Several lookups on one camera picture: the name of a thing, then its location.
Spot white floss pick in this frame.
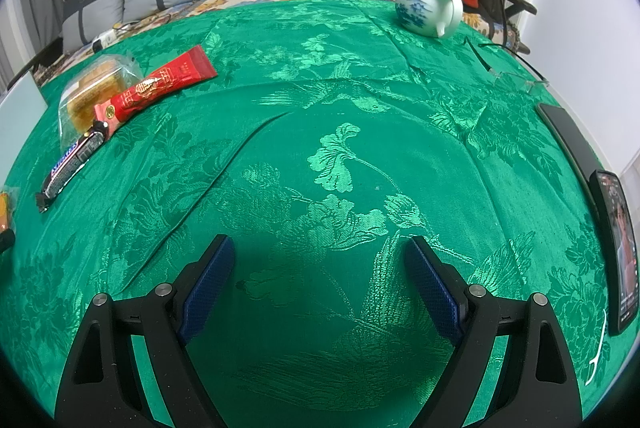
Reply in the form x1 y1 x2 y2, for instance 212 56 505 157
584 308 610 386

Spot dark chair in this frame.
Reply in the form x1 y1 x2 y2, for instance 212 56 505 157
492 0 540 55

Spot bread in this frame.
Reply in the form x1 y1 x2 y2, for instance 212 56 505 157
57 53 146 149

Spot brown chocolate bar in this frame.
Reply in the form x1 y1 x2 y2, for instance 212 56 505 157
36 120 111 213

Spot orange green snack packet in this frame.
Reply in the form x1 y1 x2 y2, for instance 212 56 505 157
0 188 18 234

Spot white board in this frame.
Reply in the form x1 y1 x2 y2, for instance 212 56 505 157
0 70 49 181

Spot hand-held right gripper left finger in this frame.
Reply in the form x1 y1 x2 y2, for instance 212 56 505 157
54 234 236 428

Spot red snack packet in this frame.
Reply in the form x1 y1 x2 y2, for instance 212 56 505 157
94 45 218 134

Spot clear frame glasses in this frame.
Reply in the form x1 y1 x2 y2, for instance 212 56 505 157
465 35 551 91

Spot white blue painted teapot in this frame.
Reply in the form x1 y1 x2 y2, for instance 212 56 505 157
395 0 465 40

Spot green patterned tablecloth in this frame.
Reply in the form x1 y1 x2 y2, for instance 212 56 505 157
0 0 640 428

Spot white power strip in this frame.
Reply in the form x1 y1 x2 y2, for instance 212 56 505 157
92 28 118 51

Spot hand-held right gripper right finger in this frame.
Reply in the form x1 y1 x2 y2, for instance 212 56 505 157
404 235 585 428

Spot black phone with lit screen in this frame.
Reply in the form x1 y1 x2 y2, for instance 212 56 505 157
589 169 640 336

